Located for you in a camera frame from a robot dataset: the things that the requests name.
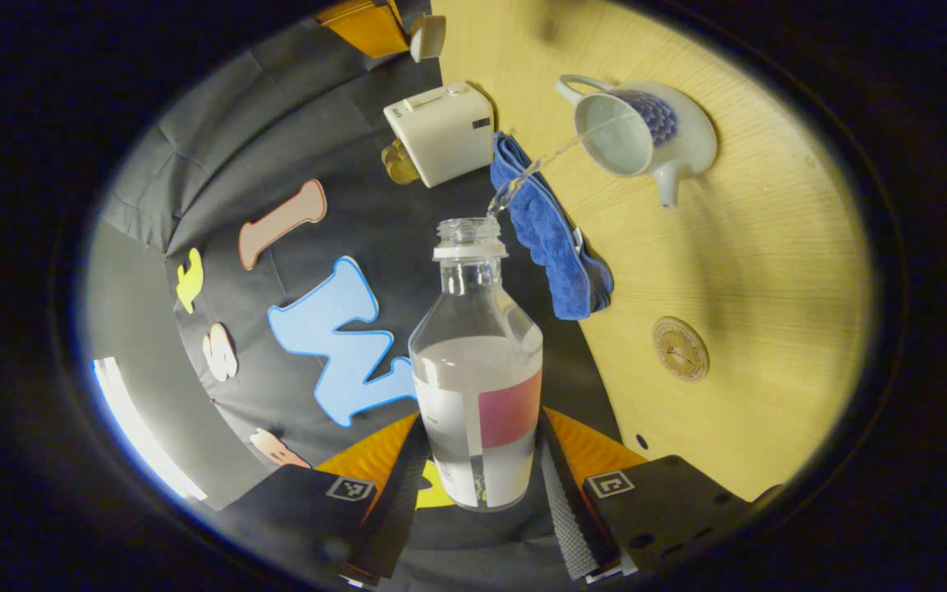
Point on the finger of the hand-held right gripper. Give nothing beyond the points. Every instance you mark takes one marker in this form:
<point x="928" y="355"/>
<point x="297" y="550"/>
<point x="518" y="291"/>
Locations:
<point x="362" y="29"/>

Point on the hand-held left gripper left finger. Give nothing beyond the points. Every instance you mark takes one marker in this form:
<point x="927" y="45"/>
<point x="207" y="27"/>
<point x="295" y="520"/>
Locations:
<point x="391" y="510"/>

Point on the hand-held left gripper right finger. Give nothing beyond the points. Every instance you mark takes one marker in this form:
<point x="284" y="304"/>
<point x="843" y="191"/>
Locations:
<point x="671" y="510"/>

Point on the clear water bottle pink label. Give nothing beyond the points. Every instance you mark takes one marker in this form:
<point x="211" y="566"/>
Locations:
<point x="478" y="386"/>

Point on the round brown coaster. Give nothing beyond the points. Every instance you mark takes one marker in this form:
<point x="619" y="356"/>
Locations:
<point x="681" y="349"/>

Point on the white blue teacup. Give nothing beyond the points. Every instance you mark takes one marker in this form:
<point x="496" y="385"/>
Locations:
<point x="691" y="136"/>

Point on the white toaster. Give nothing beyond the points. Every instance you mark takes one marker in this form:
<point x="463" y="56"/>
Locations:
<point x="445" y="131"/>

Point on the black backdrop cloth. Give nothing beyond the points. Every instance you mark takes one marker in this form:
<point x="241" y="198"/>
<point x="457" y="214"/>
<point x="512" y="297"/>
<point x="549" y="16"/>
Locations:
<point x="219" y="164"/>

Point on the blue folded towel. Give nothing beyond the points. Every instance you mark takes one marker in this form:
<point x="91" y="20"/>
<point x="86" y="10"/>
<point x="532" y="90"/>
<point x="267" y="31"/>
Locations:
<point x="552" y="238"/>

